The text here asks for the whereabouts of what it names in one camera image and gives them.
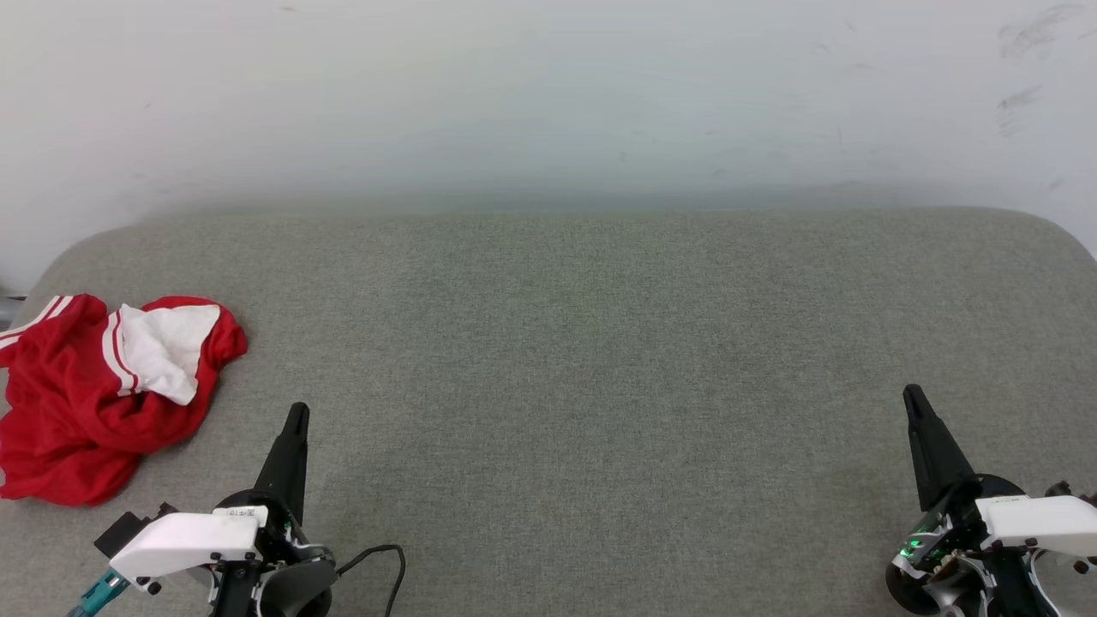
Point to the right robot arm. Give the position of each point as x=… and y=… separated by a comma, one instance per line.
x=1011, y=591

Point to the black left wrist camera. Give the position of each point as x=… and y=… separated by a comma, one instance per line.
x=128, y=530

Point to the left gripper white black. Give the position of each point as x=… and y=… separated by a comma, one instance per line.
x=193, y=536

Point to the grey metal frame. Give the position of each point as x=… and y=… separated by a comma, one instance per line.
x=7, y=310

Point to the red and white jersey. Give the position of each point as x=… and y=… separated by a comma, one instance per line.
x=68, y=411

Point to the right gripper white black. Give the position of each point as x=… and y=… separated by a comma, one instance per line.
x=1037, y=523

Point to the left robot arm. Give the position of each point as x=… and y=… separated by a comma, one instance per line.
x=296, y=591

